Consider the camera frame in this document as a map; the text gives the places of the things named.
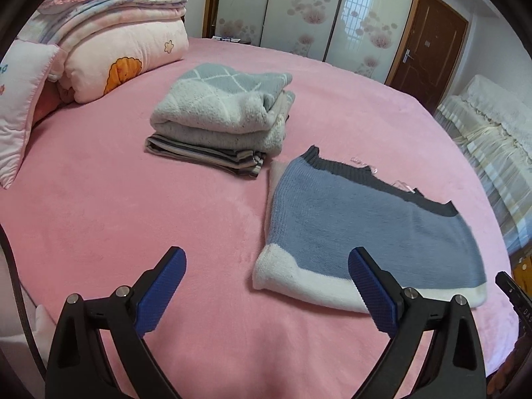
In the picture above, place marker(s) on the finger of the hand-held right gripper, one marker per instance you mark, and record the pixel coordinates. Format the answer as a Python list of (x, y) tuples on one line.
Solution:
[(515, 297)]

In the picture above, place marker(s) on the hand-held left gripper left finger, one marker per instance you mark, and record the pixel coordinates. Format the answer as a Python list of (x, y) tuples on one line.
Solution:
[(162, 291)]

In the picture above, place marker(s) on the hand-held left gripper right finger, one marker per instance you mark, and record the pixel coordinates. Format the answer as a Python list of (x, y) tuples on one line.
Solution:
[(372, 295)]

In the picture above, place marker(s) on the blue white knit sweater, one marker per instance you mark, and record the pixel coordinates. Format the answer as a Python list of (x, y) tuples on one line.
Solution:
[(353, 220)]

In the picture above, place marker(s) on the clear plastic clothes hanger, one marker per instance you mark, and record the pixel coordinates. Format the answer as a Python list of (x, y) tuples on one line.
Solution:
[(405, 187)]

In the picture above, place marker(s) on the wooden cabinet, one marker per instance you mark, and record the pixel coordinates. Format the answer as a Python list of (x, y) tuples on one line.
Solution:
[(524, 268)]

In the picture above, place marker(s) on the striped folded garment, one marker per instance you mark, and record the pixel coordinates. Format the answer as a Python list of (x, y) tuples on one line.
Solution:
[(199, 154)]

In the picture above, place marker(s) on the grey white fleece garment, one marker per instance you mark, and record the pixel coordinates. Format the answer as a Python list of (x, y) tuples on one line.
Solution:
[(232, 138)]

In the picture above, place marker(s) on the grey folded fleece sweater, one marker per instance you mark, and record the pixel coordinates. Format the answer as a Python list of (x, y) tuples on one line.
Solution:
[(216, 91)]

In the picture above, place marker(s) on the white pink-edged pillow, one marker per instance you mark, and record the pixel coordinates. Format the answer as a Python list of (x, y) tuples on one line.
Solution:
[(20, 104)]

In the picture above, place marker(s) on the pink quilt with orange print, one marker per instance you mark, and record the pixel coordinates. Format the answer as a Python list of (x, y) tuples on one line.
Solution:
[(137, 50)]

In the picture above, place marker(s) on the brown wooden door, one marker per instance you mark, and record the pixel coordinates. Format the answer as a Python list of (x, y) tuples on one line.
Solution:
[(436, 41)]

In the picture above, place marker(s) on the striped folded quilt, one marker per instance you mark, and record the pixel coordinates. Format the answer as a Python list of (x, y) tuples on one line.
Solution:
[(124, 4)]

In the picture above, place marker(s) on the floral sliding-door wardrobe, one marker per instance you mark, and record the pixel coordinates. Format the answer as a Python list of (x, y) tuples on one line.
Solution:
[(291, 8)]

